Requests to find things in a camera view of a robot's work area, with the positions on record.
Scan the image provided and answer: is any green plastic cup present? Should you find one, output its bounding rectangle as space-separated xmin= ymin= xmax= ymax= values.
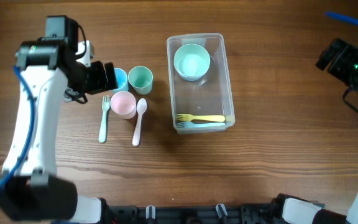
xmin=128 ymin=66 xmax=154 ymax=95

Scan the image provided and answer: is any light blue plastic fork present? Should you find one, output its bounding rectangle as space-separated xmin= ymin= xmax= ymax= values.
xmin=177 ymin=121 xmax=226 ymax=129

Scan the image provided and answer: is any green plastic fork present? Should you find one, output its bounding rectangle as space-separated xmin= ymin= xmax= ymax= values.
xmin=98 ymin=95 xmax=110 ymax=143

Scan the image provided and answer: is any clear plastic container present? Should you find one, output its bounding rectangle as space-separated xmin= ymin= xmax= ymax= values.
xmin=167 ymin=33 xmax=235 ymax=134

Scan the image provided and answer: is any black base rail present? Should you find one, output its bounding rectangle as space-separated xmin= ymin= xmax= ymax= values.
xmin=110 ymin=204 xmax=281 ymax=224

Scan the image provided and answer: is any pink plastic cup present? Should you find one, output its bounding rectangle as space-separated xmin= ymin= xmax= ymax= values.
xmin=110 ymin=91 xmax=136 ymax=119

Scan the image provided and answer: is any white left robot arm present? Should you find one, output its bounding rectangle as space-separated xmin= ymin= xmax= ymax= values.
xmin=0 ymin=15 xmax=117 ymax=223

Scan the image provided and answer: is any blue plastic cup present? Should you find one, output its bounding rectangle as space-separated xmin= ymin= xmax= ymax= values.
xmin=112 ymin=68 xmax=129 ymax=94

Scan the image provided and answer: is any yellow plastic fork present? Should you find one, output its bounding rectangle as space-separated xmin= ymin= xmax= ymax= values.
xmin=173 ymin=114 xmax=235 ymax=122

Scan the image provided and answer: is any green plastic bowl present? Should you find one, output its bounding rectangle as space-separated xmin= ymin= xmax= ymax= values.
xmin=173 ymin=44 xmax=211 ymax=77

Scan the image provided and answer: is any pink plastic spoon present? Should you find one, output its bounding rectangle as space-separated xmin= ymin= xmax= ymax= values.
xmin=132 ymin=98 xmax=147 ymax=146

